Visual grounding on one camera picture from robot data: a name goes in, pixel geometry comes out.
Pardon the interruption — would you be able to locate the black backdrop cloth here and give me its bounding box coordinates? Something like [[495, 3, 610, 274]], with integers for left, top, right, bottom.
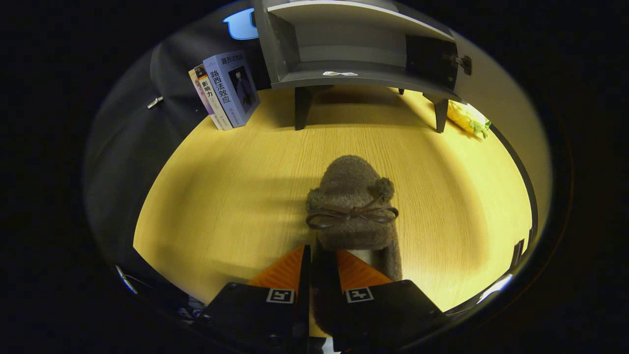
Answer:
[[84, 0, 271, 315]]

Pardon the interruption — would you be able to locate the beige book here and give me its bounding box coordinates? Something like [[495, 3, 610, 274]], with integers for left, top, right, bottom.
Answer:
[[188, 68, 224, 131]]

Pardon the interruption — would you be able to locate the grey shoe cabinet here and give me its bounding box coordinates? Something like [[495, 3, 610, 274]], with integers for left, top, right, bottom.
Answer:
[[253, 0, 472, 134]]

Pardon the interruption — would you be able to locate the brown fuzzy slipper shoe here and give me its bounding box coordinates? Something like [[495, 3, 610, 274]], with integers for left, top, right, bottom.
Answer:
[[306, 155, 403, 337]]

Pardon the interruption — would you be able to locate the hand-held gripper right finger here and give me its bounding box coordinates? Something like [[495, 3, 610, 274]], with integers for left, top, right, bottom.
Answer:
[[334, 249, 449, 354]]

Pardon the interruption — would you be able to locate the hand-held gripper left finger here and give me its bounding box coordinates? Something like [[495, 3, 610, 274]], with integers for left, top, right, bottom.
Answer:
[[204, 245, 312, 354]]

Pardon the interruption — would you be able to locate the blue book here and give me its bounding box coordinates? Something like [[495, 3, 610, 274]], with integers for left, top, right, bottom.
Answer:
[[202, 49, 261, 128]]

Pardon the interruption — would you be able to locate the yellow plush toy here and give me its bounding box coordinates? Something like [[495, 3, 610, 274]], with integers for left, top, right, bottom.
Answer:
[[446, 100, 492, 141]]

